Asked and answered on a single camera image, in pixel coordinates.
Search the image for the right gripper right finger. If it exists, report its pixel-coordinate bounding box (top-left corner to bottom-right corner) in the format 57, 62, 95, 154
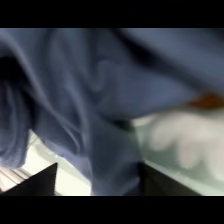
139, 161, 202, 197

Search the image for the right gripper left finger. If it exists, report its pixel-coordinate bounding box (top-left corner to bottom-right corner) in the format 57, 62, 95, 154
0, 162, 59, 197

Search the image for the blue T-shirt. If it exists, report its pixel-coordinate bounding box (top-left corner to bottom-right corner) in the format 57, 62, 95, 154
0, 28, 224, 197

